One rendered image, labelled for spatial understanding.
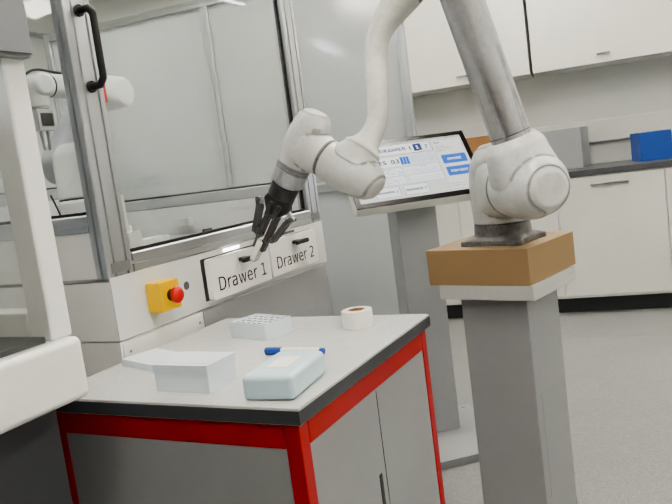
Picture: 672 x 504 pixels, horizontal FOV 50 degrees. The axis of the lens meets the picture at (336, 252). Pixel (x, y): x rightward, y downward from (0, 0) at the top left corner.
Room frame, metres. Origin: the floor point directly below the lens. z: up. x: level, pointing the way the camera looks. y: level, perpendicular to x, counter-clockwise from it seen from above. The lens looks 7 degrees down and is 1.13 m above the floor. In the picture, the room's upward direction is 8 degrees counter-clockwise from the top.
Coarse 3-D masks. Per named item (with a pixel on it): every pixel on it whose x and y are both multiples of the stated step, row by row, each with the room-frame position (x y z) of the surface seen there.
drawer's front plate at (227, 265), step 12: (240, 252) 2.00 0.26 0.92; (264, 252) 2.11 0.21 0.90; (204, 264) 1.88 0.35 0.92; (216, 264) 1.90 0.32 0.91; (228, 264) 1.94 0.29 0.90; (240, 264) 1.99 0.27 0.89; (252, 264) 2.04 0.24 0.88; (264, 264) 2.10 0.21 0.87; (216, 276) 1.89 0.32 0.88; (228, 276) 1.94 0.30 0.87; (240, 276) 1.98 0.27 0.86; (252, 276) 2.04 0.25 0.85; (264, 276) 2.09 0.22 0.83; (216, 288) 1.88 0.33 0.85; (228, 288) 1.93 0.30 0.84; (240, 288) 1.98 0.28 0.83
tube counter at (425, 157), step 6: (402, 156) 2.75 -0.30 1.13; (408, 156) 2.75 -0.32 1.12; (414, 156) 2.75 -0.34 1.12; (420, 156) 2.76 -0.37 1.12; (426, 156) 2.76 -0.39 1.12; (432, 156) 2.76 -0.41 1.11; (390, 162) 2.72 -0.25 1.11; (396, 162) 2.73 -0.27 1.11; (402, 162) 2.73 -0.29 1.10; (408, 162) 2.73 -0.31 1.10; (414, 162) 2.73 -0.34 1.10; (420, 162) 2.74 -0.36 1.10
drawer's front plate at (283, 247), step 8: (304, 232) 2.35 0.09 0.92; (312, 232) 2.40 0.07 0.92; (280, 240) 2.21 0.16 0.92; (288, 240) 2.25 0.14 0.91; (312, 240) 2.39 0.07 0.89; (272, 248) 2.17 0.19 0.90; (280, 248) 2.21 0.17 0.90; (288, 248) 2.25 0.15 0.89; (296, 248) 2.29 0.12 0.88; (304, 248) 2.34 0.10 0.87; (272, 256) 2.16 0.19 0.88; (280, 256) 2.20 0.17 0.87; (296, 256) 2.28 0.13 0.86; (304, 256) 2.33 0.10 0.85; (272, 264) 2.16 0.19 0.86; (280, 264) 2.19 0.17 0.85; (296, 264) 2.28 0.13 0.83; (304, 264) 2.32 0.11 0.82; (272, 272) 2.16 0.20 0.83; (280, 272) 2.19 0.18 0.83
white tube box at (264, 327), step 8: (240, 320) 1.68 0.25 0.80; (248, 320) 1.67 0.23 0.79; (256, 320) 1.66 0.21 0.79; (264, 320) 1.64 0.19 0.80; (272, 320) 1.63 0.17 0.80; (280, 320) 1.62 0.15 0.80; (288, 320) 1.64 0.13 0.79; (232, 328) 1.66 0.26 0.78; (240, 328) 1.64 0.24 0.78; (248, 328) 1.62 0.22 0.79; (256, 328) 1.60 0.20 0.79; (264, 328) 1.58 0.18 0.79; (272, 328) 1.60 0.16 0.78; (280, 328) 1.62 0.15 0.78; (288, 328) 1.63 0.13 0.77; (232, 336) 1.66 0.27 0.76; (240, 336) 1.64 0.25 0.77; (248, 336) 1.62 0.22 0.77; (256, 336) 1.60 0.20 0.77; (264, 336) 1.59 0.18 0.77; (272, 336) 1.60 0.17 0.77
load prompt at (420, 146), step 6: (396, 144) 2.79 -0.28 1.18; (402, 144) 2.79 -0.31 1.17; (408, 144) 2.79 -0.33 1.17; (414, 144) 2.80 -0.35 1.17; (420, 144) 2.80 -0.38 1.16; (426, 144) 2.80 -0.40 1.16; (384, 150) 2.76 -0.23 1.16; (390, 150) 2.76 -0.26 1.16; (396, 150) 2.77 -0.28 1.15; (402, 150) 2.77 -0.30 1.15; (408, 150) 2.77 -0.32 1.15; (414, 150) 2.78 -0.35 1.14; (420, 150) 2.78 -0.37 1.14; (426, 150) 2.78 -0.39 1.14; (384, 156) 2.74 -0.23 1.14
